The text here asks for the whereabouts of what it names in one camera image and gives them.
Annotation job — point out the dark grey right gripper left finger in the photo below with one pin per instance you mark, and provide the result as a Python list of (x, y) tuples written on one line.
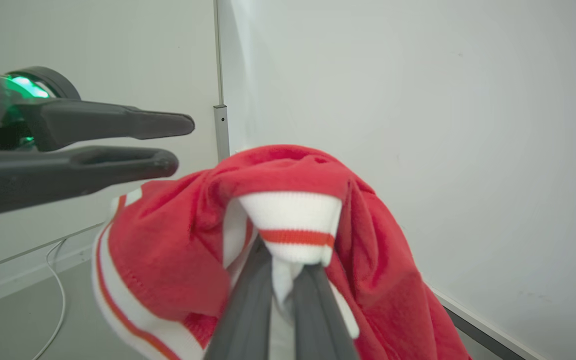
[(246, 315)]

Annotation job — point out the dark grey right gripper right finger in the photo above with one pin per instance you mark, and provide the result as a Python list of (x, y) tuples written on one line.
[(322, 320)]

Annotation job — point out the red and white knit garment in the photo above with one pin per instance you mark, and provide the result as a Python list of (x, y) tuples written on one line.
[(168, 250)]

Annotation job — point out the grey metal wall joint strip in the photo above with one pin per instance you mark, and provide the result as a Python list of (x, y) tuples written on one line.
[(220, 100)]

